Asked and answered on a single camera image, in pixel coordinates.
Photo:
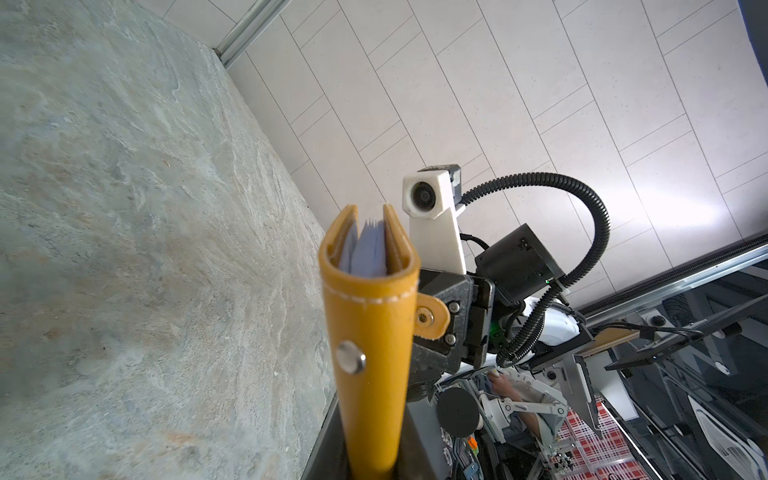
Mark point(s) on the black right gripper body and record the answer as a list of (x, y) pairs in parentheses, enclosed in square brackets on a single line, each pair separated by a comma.
[(469, 300)]

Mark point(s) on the yellow leather card holder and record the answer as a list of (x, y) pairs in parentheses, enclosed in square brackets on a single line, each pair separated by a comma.
[(373, 310)]

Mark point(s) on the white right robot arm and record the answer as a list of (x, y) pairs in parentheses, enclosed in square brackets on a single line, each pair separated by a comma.
[(462, 372)]

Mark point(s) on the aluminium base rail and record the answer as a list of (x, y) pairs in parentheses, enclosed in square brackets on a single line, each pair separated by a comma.
[(678, 280)]

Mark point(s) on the right corner metal post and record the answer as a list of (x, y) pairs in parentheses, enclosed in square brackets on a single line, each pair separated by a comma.
[(255, 21)]

